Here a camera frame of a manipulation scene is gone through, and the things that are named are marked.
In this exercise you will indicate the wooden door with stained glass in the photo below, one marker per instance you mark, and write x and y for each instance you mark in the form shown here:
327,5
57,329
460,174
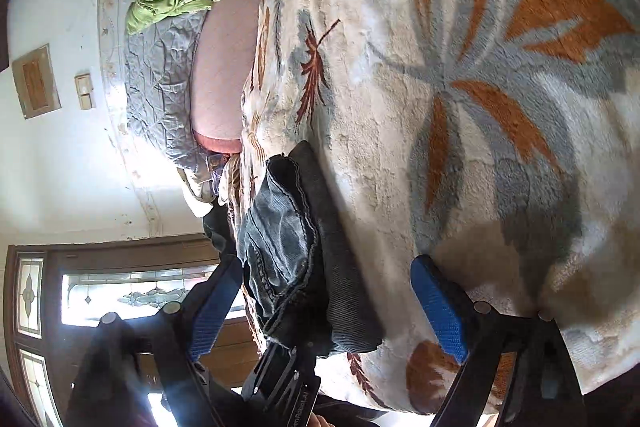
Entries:
125,252

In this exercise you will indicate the beige wall panel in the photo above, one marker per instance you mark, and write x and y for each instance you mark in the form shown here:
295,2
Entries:
35,79

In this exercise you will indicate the grey quilted bedspread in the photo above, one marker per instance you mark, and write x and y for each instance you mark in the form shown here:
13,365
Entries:
160,82

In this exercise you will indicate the cream leaf-print fleece blanket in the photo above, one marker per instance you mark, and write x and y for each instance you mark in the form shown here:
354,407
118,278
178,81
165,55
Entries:
475,107

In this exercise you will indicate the white cloth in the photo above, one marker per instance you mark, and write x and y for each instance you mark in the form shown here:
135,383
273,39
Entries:
197,189

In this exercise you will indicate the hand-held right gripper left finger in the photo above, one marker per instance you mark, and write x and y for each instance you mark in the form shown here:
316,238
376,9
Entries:
215,307

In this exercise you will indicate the blue-grey denim pants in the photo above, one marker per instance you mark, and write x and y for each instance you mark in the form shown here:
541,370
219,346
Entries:
290,247

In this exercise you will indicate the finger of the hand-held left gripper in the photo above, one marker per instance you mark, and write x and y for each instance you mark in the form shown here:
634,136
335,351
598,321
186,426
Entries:
272,369

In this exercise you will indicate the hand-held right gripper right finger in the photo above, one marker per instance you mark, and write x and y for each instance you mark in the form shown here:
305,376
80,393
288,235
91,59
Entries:
442,312

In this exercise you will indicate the black garment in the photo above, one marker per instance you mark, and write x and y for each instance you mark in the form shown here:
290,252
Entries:
220,227

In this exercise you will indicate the beige wall light switch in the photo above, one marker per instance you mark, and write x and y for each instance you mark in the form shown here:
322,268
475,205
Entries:
85,91

